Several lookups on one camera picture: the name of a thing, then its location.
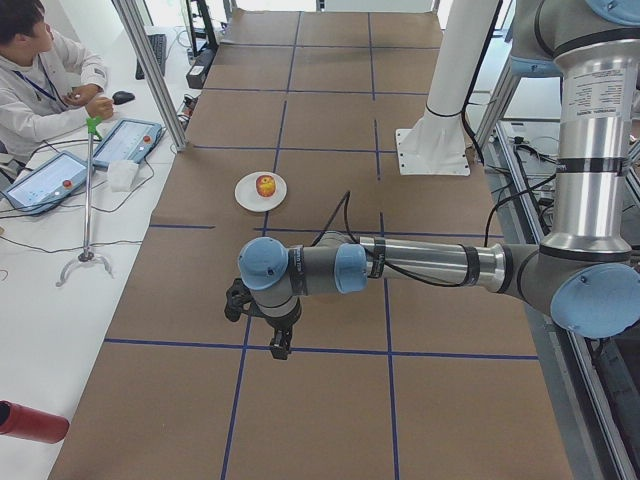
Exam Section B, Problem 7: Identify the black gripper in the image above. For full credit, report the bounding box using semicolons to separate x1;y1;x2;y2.
224;278;302;359

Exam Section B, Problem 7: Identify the red yellow apple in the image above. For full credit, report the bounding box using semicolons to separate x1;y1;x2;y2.
255;174;277;198

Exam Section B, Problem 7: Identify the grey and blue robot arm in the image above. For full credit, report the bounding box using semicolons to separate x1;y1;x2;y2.
225;1;639;359

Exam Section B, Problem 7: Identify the white plate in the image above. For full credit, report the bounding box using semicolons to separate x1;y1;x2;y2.
234;172;287;212

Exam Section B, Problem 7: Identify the white tissue pack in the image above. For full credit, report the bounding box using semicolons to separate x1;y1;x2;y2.
107;160;139;192

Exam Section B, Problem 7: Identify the blue teach pendant tablet far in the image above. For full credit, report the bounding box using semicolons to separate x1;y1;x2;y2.
93;119;163;169

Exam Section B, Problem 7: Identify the blue teach pendant tablet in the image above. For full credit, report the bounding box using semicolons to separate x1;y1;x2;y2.
2;151;87;215
93;119;163;169

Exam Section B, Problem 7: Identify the red cylinder bottle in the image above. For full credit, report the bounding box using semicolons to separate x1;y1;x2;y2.
1;400;69;444

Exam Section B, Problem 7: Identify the blue teach pendant tablet near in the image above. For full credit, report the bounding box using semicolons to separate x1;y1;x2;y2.
2;151;87;215

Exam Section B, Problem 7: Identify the black box on floor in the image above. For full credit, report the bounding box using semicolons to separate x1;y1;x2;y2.
186;49;216;90

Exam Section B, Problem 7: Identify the metal stand with green clip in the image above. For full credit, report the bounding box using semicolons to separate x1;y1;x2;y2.
56;116;112;287

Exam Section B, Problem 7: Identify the black computer mouse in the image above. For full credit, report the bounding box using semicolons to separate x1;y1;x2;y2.
112;91;136;105

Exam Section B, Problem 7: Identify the black keyboard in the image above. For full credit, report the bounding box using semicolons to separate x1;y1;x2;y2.
135;33;168;81

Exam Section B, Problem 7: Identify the seated person in white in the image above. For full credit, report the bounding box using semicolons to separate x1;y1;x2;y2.
1;1;114;162

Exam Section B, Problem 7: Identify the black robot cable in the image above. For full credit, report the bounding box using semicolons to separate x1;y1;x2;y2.
312;189;506;289

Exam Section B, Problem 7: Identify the white pillar with base plate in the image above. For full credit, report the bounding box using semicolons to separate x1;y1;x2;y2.
396;0;502;176

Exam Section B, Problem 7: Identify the aluminium frame post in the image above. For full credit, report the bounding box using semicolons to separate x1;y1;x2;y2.
113;0;187;152

